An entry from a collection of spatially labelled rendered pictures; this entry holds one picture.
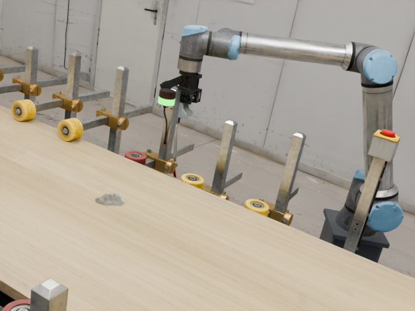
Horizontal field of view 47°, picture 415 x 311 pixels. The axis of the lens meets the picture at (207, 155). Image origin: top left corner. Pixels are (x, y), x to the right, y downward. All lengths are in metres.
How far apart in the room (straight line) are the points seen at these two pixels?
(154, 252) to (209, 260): 0.14
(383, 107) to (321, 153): 2.56
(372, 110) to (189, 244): 0.95
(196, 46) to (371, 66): 0.64
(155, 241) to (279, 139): 3.38
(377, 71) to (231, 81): 2.98
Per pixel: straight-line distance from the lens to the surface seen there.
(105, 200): 1.45
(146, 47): 5.32
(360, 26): 4.24
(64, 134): 1.86
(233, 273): 1.24
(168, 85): 1.89
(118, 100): 1.95
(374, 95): 1.92
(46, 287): 0.70
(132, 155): 1.79
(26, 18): 6.70
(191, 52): 1.80
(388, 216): 2.08
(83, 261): 1.20
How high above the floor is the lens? 1.59
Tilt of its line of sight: 21 degrees down
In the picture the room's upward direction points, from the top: 11 degrees clockwise
